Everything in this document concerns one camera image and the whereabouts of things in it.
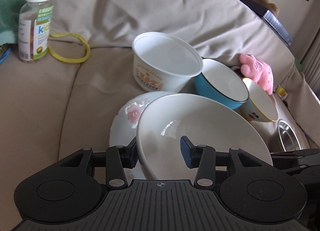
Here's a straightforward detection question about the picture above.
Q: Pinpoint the blue enamel bowl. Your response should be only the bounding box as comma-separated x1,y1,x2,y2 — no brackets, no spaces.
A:
194,58,249,110

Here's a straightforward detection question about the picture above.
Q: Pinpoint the dark blue book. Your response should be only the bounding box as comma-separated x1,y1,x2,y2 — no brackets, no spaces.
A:
240,0,293,46

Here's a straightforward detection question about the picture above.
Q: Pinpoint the kids vitamin bottle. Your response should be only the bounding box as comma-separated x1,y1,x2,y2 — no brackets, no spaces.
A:
18,0,53,62

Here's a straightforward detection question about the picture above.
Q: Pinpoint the pink plush toy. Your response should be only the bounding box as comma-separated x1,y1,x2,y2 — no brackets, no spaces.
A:
239,54,273,95

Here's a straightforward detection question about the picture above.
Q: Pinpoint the white bowl yellow rim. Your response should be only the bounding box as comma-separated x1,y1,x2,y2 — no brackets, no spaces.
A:
240,78,278,123

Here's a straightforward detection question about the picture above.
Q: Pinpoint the green towel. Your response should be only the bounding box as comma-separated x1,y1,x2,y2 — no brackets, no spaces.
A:
0,0,25,45

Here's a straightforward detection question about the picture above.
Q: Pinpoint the stainless steel bowl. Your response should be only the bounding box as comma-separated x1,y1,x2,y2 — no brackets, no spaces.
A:
269,119,302,152

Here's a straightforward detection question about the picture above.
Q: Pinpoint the yellow cord loop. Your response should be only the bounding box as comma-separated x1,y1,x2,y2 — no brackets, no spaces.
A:
47,32,91,64

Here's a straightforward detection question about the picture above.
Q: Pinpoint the brown plush toy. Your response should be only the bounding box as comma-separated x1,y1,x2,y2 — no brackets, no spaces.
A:
252,0,279,17

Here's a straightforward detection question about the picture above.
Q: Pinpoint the large white ceramic bowl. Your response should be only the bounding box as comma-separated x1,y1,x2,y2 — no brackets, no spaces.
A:
137,94,272,181

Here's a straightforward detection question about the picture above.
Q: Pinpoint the yellow tag item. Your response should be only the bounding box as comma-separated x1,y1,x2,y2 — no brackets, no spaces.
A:
276,85,287,100

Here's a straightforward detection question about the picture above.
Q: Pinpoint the white paper bowl orange logo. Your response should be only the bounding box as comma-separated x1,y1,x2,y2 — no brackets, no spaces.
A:
132,32,203,93

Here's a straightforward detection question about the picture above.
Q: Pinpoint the white floral ceramic plate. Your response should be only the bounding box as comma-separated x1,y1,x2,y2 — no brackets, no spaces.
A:
109,91,175,184

